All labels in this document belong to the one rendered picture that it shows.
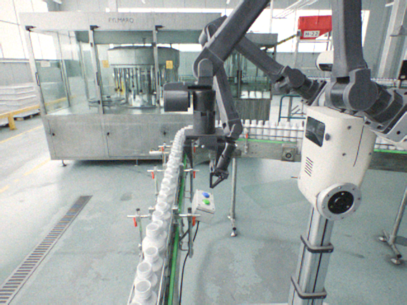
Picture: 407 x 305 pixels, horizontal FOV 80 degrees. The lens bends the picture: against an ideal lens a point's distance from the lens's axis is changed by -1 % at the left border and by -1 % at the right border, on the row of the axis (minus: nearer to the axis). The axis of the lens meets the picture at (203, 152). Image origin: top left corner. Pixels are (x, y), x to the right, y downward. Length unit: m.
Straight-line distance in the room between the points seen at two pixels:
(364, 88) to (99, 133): 3.99
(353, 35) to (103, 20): 3.70
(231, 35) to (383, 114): 0.43
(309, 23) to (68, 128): 5.94
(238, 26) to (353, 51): 0.28
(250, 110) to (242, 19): 5.45
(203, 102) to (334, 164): 0.53
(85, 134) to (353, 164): 3.99
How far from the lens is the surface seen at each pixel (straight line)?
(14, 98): 9.55
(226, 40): 0.60
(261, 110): 6.11
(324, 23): 7.39
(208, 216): 1.04
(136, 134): 4.17
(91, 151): 4.49
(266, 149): 2.35
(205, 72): 0.57
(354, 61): 0.72
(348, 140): 0.92
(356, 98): 0.70
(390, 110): 0.77
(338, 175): 0.97
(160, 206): 0.97
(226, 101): 0.96
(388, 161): 2.54
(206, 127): 0.60
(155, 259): 0.75
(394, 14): 11.63
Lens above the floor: 1.65
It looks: 20 degrees down
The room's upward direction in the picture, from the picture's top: straight up
